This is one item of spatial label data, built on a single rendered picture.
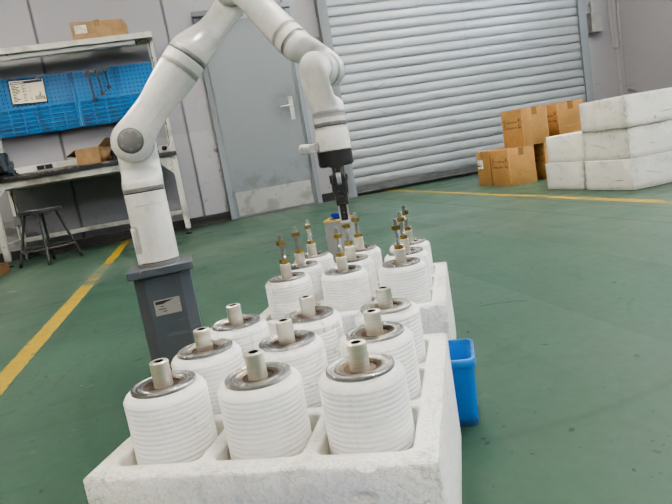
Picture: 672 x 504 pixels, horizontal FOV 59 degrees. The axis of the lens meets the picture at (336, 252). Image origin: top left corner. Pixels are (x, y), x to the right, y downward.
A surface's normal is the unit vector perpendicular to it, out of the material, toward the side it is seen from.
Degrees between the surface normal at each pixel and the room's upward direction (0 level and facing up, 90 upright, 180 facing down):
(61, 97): 90
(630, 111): 90
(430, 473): 90
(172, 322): 89
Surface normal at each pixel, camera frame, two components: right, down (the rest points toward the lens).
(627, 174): -0.94, 0.21
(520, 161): 0.23, 0.12
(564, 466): -0.17, -0.97
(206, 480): -0.20, 0.19
